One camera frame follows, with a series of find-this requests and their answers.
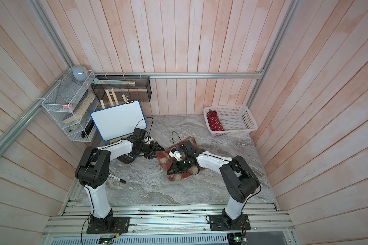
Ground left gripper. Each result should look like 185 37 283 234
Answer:
136 140 165 159

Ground red plaid skirt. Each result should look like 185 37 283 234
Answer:
156 136 204 182

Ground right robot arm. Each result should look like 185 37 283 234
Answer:
167 141 262 223

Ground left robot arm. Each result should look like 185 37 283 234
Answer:
75 128 165 219

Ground black calculator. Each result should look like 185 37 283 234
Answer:
117 153 138 164

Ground white dry-erase board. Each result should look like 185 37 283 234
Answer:
90 100 148 142

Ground black marker pen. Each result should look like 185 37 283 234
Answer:
109 174 127 184

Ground red dotted rolled skirt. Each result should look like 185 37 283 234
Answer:
206 110 224 132

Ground white plastic basket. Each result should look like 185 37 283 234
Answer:
203 105 258 137

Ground green ruler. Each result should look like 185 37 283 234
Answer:
93 78 136 85

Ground grey round speaker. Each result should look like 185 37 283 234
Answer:
72 65 89 82

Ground black mesh wall basket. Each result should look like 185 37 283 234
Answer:
91 75 152 105

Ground aluminium mounting rail frame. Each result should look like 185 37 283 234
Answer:
42 202 295 239

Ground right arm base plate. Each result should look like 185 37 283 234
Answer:
206 213 251 231

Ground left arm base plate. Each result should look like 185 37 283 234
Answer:
86 216 130 234

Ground books in wire rack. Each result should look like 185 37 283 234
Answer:
62 92 96 124

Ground white wire shelf rack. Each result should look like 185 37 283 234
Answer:
42 70 99 143

